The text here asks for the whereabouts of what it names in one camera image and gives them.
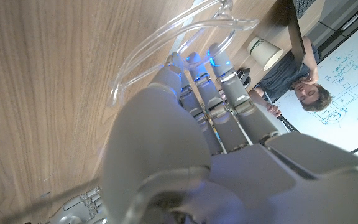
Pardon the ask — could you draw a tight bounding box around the grey tape outline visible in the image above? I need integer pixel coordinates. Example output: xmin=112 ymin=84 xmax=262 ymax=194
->
xmin=166 ymin=0 xmax=204 ymax=63

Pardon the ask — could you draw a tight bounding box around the seated person grey shirt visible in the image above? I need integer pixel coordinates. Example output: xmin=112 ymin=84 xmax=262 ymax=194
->
xmin=249 ymin=35 xmax=334 ymax=118

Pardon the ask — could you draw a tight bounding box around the clear plastic wrapper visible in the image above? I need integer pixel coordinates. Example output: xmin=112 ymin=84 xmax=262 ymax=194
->
xmin=106 ymin=0 xmax=260 ymax=108

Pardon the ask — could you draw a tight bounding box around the whiteboard with blue writing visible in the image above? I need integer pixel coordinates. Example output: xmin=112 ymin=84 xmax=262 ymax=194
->
xmin=273 ymin=12 xmax=358 ymax=153

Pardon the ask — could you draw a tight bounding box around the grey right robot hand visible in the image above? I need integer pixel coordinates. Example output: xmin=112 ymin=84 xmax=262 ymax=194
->
xmin=47 ymin=185 xmax=108 ymax=224

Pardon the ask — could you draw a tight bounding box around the dark open laptop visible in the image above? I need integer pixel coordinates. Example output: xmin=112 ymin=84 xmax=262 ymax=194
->
xmin=286 ymin=0 xmax=318 ymax=74

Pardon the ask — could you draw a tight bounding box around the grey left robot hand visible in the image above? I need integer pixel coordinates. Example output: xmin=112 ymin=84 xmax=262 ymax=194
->
xmin=101 ymin=42 xmax=358 ymax=224

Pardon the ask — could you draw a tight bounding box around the white paper cup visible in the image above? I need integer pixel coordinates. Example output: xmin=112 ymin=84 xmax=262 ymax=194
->
xmin=247 ymin=36 xmax=285 ymax=72

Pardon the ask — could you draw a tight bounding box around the thin grabber stick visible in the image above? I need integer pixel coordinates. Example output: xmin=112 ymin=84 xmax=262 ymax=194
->
xmin=263 ymin=91 xmax=300 ymax=133

